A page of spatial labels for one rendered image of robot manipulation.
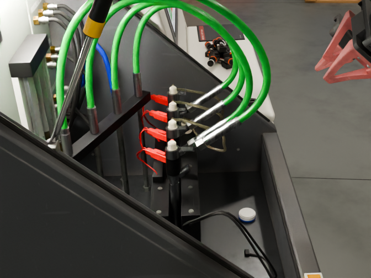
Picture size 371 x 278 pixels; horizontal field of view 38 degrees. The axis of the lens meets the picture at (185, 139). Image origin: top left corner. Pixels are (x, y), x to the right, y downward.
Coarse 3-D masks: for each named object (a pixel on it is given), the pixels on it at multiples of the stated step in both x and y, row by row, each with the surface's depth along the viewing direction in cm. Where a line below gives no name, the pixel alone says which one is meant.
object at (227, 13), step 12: (204, 0) 87; (84, 12) 88; (228, 12) 88; (72, 24) 89; (240, 24) 89; (72, 36) 90; (252, 36) 90; (60, 48) 91; (60, 60) 92; (264, 60) 92; (60, 72) 93; (264, 72) 94; (60, 84) 94; (264, 84) 95; (60, 96) 96; (264, 96) 96; (60, 108) 97; (252, 108) 97; (240, 120) 98; (60, 132) 100
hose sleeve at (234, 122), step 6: (234, 120) 99; (222, 126) 100; (228, 126) 99; (234, 126) 99; (216, 132) 100; (222, 132) 100; (228, 132) 100; (204, 138) 101; (210, 138) 100; (216, 138) 100
